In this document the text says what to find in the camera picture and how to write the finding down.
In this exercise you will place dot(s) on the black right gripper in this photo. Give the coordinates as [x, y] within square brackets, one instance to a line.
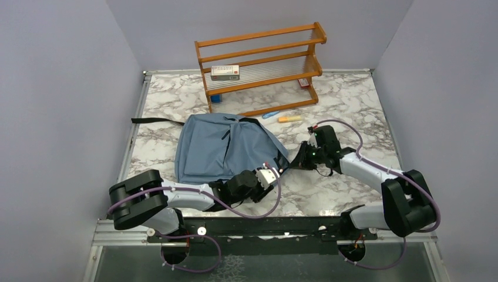
[300, 161]

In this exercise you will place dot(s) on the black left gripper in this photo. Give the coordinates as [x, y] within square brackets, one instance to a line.
[262, 192]

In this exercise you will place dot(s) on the blue student backpack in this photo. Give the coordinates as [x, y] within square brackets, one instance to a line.
[218, 146]

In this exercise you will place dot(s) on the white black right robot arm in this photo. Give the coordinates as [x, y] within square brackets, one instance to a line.
[407, 206]

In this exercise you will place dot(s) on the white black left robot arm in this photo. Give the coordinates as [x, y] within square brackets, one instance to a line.
[148, 200]

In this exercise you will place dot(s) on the orange highlighter pen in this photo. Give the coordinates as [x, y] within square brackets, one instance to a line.
[286, 119]

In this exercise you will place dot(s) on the blue pen on table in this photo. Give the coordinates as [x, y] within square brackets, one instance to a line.
[269, 114]

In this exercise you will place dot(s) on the small red card box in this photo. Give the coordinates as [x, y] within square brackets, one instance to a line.
[303, 83]

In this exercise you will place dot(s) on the orange wooden shelf rack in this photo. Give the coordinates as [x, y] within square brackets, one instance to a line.
[264, 58]

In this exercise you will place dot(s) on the blue small object under shelf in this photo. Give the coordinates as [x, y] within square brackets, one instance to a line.
[216, 99]

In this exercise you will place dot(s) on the white grey box on shelf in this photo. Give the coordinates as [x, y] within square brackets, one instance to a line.
[225, 72]

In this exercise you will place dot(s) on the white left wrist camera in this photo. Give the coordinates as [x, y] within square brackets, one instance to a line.
[267, 175]

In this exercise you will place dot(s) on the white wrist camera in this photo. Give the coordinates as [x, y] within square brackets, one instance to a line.
[267, 175]
[312, 141]

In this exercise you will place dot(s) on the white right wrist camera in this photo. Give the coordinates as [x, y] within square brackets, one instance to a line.
[312, 141]

